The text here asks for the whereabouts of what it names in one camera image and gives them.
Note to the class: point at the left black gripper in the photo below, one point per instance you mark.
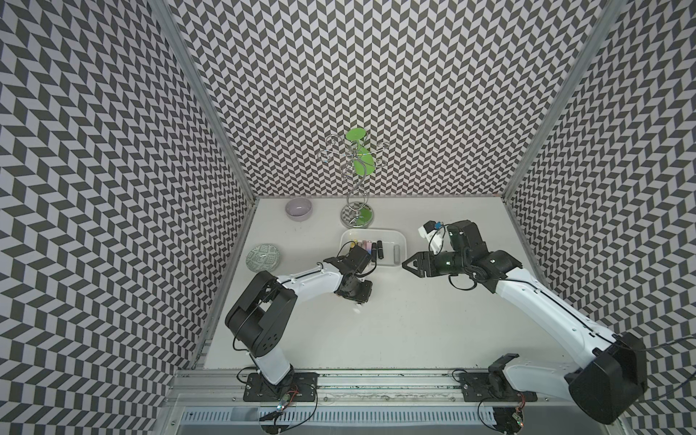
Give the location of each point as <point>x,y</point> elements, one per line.
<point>363,296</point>

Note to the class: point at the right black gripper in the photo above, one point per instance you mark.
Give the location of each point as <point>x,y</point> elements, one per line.
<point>419,256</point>

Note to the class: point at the silver lipstick tube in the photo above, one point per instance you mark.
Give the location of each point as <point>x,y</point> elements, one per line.
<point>397,254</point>

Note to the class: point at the white plastic storage box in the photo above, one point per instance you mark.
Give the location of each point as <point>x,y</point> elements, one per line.
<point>389,238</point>

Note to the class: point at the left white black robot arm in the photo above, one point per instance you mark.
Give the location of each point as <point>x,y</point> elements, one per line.
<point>259,317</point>

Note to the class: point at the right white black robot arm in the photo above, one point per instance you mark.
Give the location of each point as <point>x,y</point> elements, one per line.
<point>609,371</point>

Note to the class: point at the small lilac bowl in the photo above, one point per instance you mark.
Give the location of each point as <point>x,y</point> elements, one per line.
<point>299,209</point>

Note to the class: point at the green patterned glass plate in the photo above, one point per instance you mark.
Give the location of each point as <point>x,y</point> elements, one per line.
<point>263,257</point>

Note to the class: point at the chrome stand with green leaves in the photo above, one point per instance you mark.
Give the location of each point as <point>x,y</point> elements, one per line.
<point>358,158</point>

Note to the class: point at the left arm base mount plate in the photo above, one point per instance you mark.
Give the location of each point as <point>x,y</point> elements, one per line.
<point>301,387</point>

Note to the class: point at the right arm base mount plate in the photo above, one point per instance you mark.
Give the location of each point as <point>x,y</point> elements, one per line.
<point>479,386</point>

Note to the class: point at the aluminium front rail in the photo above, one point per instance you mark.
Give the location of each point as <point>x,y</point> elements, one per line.
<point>398,386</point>

